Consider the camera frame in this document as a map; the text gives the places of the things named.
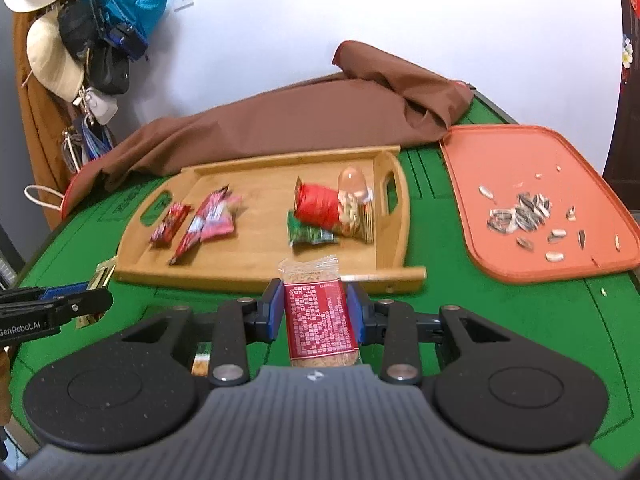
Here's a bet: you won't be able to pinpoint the long red stick packet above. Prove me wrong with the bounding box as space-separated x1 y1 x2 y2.
168 186 232 266

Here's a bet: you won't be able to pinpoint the dark wooden door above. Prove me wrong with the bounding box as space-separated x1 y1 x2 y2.
602 0 640 211

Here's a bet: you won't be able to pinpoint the orange plastic tray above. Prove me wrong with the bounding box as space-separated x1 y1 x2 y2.
439 124 640 286

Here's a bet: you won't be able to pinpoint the gold cream snack packet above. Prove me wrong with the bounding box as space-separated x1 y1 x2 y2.
75 256 118 331

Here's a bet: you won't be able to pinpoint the blue black camera bag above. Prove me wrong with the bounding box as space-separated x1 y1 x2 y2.
106 22 149 59

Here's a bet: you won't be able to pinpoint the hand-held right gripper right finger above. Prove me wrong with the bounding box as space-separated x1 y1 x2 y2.
346 282 523 386

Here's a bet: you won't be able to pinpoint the white cord loop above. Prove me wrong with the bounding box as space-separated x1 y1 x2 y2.
24 185 67 212

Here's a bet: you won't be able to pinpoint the grey straps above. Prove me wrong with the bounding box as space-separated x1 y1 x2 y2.
61 129 85 173

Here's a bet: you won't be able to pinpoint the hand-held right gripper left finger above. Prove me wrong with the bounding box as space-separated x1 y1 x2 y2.
120 278 287 387

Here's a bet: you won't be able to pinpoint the blue striped straps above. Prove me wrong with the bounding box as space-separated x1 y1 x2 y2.
82 120 114 162

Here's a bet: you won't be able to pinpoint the red label cracker packet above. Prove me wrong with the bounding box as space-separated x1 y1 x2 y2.
277 256 362 368

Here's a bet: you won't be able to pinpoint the green snack packet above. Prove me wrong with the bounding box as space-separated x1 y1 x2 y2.
286 210 341 248

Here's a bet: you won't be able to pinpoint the pink sweet packet white label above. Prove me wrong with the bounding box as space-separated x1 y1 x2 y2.
200 192 244 242

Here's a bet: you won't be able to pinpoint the small white bag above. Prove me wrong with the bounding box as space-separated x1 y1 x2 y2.
79 87 119 126

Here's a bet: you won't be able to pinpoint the teal bag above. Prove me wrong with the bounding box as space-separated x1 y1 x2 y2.
87 0 169 52

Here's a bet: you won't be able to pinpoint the red brown wafer packet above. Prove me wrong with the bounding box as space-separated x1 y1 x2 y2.
149 202 193 248

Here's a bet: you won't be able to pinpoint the wooden serving tray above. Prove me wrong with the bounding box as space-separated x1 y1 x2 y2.
114 145 428 295

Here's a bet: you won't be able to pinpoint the brown cloth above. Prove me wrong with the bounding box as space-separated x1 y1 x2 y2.
62 40 476 221

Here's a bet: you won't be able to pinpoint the clear jelly cup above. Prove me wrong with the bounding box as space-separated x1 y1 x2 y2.
337 166 375 205

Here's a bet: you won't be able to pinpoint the orange brown coat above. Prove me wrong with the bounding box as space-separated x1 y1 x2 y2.
12 10 78 231

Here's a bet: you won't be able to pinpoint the red nut packet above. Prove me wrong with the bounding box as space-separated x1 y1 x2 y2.
292 176 377 244

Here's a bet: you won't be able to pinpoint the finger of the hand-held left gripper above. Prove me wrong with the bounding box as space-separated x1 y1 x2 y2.
50 288 114 331
0 282 93 303

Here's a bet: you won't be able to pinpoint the pile of sunflower seeds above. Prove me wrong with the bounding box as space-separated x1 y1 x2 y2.
479 165 623 263

